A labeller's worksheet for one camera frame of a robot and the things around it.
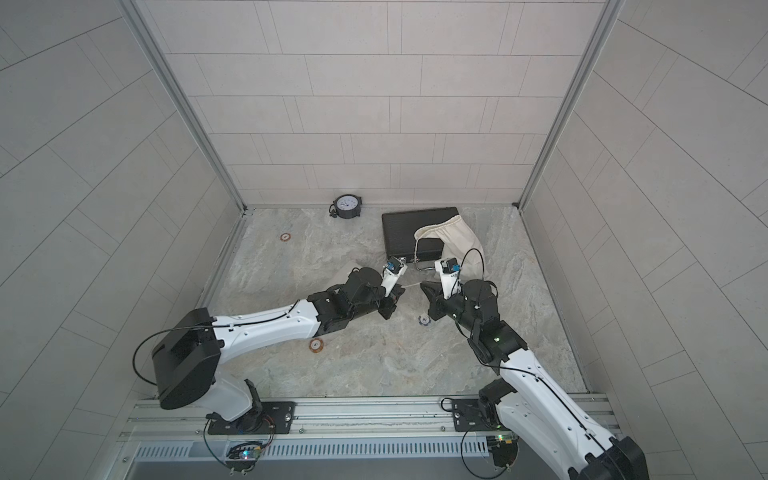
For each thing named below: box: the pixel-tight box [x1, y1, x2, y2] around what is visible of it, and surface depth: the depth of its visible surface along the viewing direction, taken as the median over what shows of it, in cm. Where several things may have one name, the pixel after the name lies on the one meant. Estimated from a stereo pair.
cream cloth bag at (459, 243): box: [413, 214, 486, 281], surface depth 85 cm
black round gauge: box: [328, 194, 362, 219], surface depth 118 cm
